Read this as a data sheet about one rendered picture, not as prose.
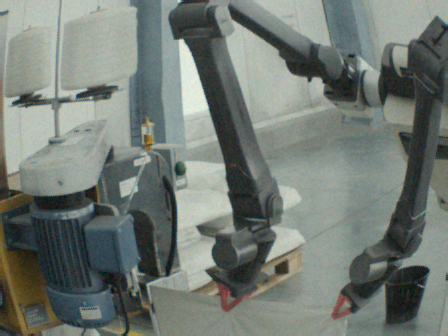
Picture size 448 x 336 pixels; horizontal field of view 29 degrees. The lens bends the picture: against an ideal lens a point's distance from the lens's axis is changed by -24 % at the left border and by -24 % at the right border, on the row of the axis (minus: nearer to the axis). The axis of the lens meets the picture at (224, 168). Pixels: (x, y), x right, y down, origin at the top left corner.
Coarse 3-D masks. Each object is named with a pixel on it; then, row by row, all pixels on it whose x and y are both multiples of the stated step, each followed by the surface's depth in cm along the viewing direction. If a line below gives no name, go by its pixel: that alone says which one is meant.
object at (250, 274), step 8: (248, 264) 190; (256, 264) 190; (216, 272) 193; (224, 272) 193; (232, 272) 192; (240, 272) 191; (248, 272) 191; (256, 272) 191; (216, 280) 192; (224, 280) 191; (232, 280) 192; (240, 280) 192; (248, 280) 192; (256, 280) 194; (264, 280) 196; (232, 288) 190; (240, 288) 190
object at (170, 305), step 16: (160, 288) 207; (160, 304) 208; (176, 304) 206; (192, 304) 203; (208, 304) 201; (240, 304) 196; (256, 304) 193; (272, 304) 190; (288, 304) 188; (160, 320) 210; (176, 320) 207; (192, 320) 204; (208, 320) 202; (224, 320) 200; (240, 320) 197; (256, 320) 194; (272, 320) 191; (288, 320) 188; (304, 320) 186; (320, 320) 183; (336, 320) 181
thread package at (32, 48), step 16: (32, 32) 190; (48, 32) 194; (16, 48) 190; (32, 48) 190; (48, 48) 195; (16, 64) 190; (32, 64) 191; (48, 64) 195; (16, 80) 191; (32, 80) 191; (48, 80) 196; (16, 96) 192
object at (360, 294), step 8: (376, 280) 171; (344, 288) 172; (352, 288) 174; (360, 288) 173; (368, 288) 172; (376, 288) 172; (344, 296) 173; (352, 296) 172; (360, 296) 173; (368, 296) 173; (352, 304) 172; (360, 304) 172
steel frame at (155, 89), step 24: (144, 0) 790; (168, 0) 772; (336, 0) 1039; (360, 0) 1029; (144, 24) 794; (168, 24) 776; (336, 24) 1050; (360, 24) 1023; (144, 48) 799; (168, 48) 780; (336, 48) 1049; (360, 48) 1033; (144, 72) 803; (168, 72) 783; (144, 96) 807; (168, 96) 787; (144, 120) 811; (168, 120) 788; (360, 120) 1064; (384, 120) 1062
